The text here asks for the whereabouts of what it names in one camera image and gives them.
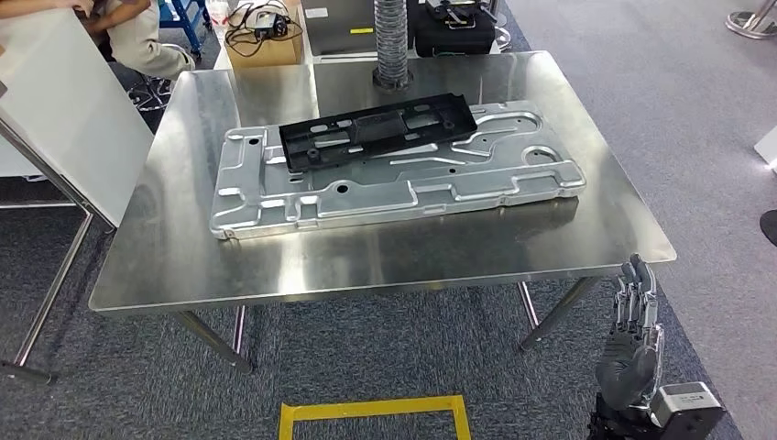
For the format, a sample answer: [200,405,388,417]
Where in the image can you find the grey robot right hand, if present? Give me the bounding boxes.
[595,253,666,414]

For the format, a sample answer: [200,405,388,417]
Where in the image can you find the black plastic plate bracket part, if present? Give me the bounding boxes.
[279,92,479,174]

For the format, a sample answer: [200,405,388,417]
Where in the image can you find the stainless steel workbench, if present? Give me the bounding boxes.
[87,49,678,375]

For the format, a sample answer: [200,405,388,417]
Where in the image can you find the blue metal shelf rack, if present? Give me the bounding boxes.
[159,0,213,59]

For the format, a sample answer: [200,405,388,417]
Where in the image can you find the black round floor object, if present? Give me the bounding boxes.
[759,209,777,248]

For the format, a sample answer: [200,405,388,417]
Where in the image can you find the white floor object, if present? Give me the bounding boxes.
[753,124,777,174]

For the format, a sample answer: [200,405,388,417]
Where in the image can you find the stamped grey metal plate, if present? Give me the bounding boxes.
[209,100,588,241]

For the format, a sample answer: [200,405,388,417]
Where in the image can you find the round metal stanchion base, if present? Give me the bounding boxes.
[725,0,777,40]

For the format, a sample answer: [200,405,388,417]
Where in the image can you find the black carrying case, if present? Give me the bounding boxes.
[412,0,498,59]

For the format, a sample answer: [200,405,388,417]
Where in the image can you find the brown cardboard box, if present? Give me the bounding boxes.
[224,5,305,69]

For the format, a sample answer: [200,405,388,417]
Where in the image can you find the black office chair base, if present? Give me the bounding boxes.
[128,75,177,114]

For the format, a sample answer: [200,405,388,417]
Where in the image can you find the person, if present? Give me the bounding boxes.
[0,0,197,83]

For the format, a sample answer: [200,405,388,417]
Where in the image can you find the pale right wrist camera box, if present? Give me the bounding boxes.
[649,382,727,440]

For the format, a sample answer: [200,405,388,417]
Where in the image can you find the grey corrugated hose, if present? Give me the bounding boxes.
[371,0,415,93]

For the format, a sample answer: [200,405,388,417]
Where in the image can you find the black power adapter with cable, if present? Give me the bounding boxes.
[225,0,303,47]

